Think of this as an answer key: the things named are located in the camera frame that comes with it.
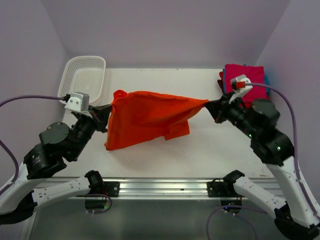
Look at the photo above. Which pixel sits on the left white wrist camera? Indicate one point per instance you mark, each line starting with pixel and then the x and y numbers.
pixel 78 102

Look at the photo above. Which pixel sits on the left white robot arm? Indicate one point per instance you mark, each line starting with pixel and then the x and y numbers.
pixel 58 143

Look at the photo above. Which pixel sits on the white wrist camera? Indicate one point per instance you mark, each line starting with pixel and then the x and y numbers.
pixel 78 102
pixel 240 87

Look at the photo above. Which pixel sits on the orange t shirt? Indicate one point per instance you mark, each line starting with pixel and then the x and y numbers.
pixel 142 116

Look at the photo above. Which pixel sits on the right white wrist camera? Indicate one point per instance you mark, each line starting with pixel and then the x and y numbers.
pixel 240 87

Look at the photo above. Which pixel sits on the magenta folded t shirt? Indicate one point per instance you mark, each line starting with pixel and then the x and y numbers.
pixel 254 73

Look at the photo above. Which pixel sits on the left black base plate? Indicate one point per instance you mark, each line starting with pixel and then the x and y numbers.
pixel 111 188

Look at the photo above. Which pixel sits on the dark red folded t shirt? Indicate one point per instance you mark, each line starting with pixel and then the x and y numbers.
pixel 221 86

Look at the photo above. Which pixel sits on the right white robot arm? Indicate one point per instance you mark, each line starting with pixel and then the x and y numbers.
pixel 292 215

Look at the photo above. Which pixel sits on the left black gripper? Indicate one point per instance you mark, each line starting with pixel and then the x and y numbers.
pixel 100 114

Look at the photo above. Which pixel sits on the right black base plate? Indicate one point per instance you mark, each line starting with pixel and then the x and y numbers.
pixel 220 189

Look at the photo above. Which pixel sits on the aluminium mounting rail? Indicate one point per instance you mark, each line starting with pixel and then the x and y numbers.
pixel 165 188

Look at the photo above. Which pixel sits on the white plastic basket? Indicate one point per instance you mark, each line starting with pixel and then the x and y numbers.
pixel 84 74

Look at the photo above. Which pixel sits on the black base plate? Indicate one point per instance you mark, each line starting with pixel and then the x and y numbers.
pixel 111 188
pixel 220 189

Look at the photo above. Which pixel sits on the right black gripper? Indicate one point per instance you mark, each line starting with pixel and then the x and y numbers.
pixel 218 108

